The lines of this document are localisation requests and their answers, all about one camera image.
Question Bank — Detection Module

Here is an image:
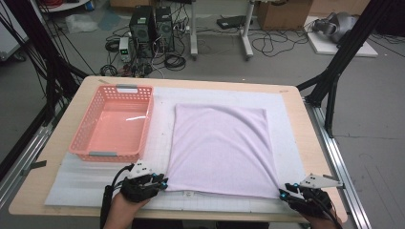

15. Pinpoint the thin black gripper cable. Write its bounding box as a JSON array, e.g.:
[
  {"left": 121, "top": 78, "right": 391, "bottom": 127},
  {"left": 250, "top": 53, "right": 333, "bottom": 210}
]
[{"left": 313, "top": 194, "right": 343, "bottom": 229}]

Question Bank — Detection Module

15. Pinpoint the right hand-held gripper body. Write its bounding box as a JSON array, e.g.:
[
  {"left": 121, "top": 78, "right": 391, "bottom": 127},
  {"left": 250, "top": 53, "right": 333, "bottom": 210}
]
[{"left": 288, "top": 173, "right": 344, "bottom": 219}]

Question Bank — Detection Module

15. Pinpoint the loose black floor cable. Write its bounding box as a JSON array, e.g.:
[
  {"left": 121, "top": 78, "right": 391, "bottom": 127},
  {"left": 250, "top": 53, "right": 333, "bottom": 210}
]
[{"left": 251, "top": 28, "right": 309, "bottom": 58}]

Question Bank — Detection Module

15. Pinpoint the person's left hand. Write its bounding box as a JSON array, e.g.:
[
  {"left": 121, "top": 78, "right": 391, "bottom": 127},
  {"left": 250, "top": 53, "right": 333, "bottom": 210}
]
[{"left": 104, "top": 192, "right": 151, "bottom": 229}]

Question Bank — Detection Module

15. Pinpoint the white grid mat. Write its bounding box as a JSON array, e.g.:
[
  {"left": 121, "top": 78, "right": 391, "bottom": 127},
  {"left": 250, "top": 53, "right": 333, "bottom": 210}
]
[{"left": 44, "top": 85, "right": 304, "bottom": 215}]

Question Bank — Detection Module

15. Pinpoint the aluminium rail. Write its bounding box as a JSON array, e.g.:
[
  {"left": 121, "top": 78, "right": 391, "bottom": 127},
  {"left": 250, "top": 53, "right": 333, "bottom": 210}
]
[
  {"left": 304, "top": 99, "right": 373, "bottom": 229},
  {"left": 0, "top": 104, "right": 65, "bottom": 209}
]

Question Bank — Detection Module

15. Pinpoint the coiled black cable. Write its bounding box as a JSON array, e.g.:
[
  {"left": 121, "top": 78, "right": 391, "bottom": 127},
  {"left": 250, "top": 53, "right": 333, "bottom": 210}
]
[
  {"left": 99, "top": 64, "right": 118, "bottom": 77},
  {"left": 163, "top": 53, "right": 187, "bottom": 72}
]

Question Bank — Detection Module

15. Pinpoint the black metal frame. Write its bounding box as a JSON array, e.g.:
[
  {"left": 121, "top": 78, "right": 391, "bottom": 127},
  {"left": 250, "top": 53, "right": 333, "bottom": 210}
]
[
  {"left": 295, "top": 0, "right": 405, "bottom": 138},
  {"left": 0, "top": 0, "right": 91, "bottom": 179}
]

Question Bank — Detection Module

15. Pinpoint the black flat device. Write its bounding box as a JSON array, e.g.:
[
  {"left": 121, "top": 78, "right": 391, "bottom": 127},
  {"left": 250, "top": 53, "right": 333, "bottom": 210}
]
[{"left": 216, "top": 14, "right": 252, "bottom": 31}]

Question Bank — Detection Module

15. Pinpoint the lilac printed cloth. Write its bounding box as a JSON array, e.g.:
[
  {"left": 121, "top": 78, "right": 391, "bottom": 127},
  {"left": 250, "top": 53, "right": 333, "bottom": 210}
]
[{"left": 165, "top": 102, "right": 283, "bottom": 199}]

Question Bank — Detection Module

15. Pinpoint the white bench power supply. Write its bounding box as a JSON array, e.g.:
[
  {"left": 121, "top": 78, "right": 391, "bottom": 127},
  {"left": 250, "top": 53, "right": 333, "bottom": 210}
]
[{"left": 118, "top": 36, "right": 132, "bottom": 63}]

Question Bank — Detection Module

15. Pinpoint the grey rounded machine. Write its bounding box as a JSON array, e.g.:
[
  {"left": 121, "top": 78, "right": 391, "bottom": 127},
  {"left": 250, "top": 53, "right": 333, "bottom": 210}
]
[{"left": 311, "top": 11, "right": 359, "bottom": 44}]

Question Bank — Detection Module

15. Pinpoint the brown cardboard box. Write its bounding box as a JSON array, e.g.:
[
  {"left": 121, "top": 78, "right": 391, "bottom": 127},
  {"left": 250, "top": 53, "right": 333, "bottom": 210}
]
[{"left": 256, "top": 0, "right": 314, "bottom": 31}]

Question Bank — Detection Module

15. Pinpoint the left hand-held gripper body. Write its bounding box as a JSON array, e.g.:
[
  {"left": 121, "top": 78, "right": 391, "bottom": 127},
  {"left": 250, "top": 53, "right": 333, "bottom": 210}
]
[{"left": 119, "top": 159, "right": 160, "bottom": 203}]

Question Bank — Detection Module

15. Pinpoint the white floor board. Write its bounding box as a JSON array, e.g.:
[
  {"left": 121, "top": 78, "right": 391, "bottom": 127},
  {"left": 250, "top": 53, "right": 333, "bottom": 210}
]
[{"left": 304, "top": 15, "right": 379, "bottom": 58}]

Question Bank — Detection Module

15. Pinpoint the white metal desk frame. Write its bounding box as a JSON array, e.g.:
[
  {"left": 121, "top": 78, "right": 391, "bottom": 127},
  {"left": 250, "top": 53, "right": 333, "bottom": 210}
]
[{"left": 189, "top": 0, "right": 256, "bottom": 61}]

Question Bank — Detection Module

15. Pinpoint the black sleeved gripper cable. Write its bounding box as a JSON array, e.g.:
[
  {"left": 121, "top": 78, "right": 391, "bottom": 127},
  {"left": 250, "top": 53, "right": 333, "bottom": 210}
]
[{"left": 99, "top": 163, "right": 137, "bottom": 229}]

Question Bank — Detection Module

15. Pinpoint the pink plastic basket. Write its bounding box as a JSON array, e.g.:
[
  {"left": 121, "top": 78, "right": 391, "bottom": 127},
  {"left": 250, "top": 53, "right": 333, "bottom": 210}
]
[{"left": 69, "top": 84, "right": 155, "bottom": 163}]

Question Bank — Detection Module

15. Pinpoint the clear plastic bag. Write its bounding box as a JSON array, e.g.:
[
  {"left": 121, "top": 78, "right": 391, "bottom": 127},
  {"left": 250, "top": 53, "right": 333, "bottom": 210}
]
[{"left": 65, "top": 13, "right": 98, "bottom": 34}]

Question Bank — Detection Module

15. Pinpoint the black computer tower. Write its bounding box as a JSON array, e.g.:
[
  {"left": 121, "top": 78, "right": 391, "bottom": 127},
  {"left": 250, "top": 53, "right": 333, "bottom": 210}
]
[
  {"left": 155, "top": 6, "right": 176, "bottom": 53},
  {"left": 128, "top": 5, "right": 155, "bottom": 59}
]

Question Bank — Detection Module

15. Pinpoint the person's right hand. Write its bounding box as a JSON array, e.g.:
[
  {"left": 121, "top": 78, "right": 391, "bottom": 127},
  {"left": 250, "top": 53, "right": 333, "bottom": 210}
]
[{"left": 300, "top": 211, "right": 348, "bottom": 229}]

